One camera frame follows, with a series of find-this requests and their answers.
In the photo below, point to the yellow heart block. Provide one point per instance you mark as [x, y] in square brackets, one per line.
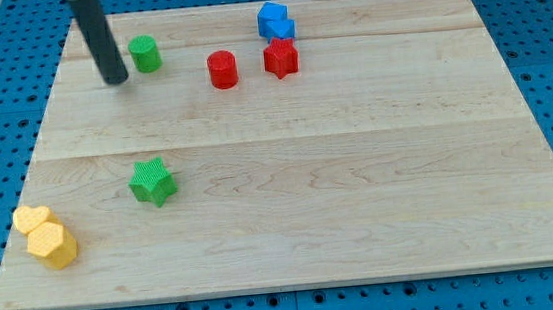
[26, 218]

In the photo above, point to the red cylinder block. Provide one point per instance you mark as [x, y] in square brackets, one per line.
[222, 69]

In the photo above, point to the green cylinder block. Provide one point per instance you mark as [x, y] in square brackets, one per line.
[145, 54]

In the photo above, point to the red star block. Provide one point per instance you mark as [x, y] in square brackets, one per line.
[281, 57]

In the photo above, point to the green star block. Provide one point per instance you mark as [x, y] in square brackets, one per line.
[152, 182]

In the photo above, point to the light wooden board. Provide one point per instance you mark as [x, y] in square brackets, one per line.
[402, 149]

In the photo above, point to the blue cube block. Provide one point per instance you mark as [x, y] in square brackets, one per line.
[270, 12]

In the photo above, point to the yellow hexagon block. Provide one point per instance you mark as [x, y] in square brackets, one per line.
[52, 245]

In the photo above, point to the black cylindrical pointer stick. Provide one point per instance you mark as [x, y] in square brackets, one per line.
[93, 25]

